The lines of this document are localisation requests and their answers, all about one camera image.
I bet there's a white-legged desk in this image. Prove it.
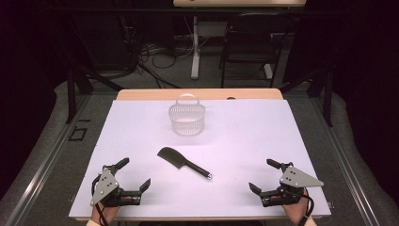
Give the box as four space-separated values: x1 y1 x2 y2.
172 0 307 81

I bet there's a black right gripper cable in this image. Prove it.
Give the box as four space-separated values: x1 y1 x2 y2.
297 187 315 226

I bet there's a black comb with handle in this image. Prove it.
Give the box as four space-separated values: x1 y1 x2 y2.
156 146 214 181

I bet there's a bundle of floor cables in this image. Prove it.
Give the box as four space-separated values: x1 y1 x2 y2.
123 18 196 89

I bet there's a wooden table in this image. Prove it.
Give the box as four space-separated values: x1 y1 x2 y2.
74 88 324 222

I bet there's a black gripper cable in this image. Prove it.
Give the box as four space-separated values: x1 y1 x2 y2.
297 187 315 226
90 174 110 226

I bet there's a black chair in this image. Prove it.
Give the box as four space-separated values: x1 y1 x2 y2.
218 12 295 89

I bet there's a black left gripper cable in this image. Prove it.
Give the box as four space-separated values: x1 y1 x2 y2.
90 174 110 226

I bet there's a grey metal floor rail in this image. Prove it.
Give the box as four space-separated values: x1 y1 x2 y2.
4 93 93 226
309 95 382 226

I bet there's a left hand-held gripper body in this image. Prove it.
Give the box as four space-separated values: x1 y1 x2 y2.
89 164 143 208

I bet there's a black metal stand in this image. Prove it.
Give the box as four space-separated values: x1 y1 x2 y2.
279 60 334 128
65 65 125 125

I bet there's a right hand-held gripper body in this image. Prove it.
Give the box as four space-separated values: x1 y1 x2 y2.
259 161 325 208

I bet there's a person's right hand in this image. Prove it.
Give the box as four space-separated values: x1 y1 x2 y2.
272 195 311 226

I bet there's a person's left hand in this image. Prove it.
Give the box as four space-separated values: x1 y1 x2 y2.
90 196 135 224

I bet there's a white table mat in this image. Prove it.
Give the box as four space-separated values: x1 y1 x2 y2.
68 98 332 219

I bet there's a white plastic basket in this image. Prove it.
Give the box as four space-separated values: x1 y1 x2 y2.
168 92 206 137

